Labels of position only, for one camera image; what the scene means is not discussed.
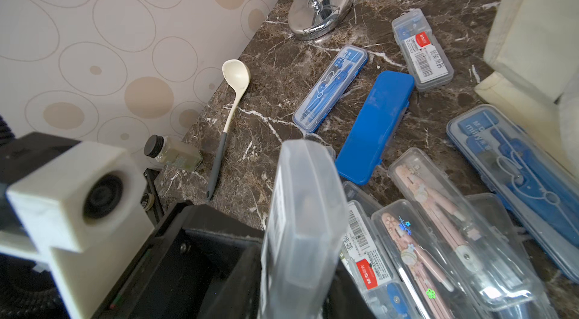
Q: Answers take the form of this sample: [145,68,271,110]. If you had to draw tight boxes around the small jar black lid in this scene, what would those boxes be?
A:
[143,134,203,172]

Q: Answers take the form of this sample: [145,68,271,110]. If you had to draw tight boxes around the chrome wire jewelry stand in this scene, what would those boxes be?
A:
[288,0,353,41]

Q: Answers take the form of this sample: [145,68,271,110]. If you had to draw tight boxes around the small clear case red label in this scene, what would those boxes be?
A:
[391,8,455,91]

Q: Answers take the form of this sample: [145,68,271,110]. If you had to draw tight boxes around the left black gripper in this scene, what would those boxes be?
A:
[94,201,265,318]

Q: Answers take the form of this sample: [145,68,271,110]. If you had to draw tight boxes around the clear case pink compass upper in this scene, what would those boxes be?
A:
[388,147,543,311]

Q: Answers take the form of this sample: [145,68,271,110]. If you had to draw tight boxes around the cream spoon grey handle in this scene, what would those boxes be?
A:
[206,59,251,201]

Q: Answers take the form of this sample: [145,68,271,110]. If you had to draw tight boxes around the blue opaque case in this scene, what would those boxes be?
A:
[335,71,415,186]

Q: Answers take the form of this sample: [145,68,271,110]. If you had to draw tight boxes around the clear case red label middle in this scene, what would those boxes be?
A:
[341,181,422,318]

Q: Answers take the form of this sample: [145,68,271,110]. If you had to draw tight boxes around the cream canvas starry-night tote bag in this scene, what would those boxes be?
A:
[475,0,578,176]

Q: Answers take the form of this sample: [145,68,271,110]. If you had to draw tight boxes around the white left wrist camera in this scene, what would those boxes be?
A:
[7,141,153,318]

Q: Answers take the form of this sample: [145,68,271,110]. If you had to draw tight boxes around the clear case barcode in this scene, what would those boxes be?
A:
[258,140,348,318]

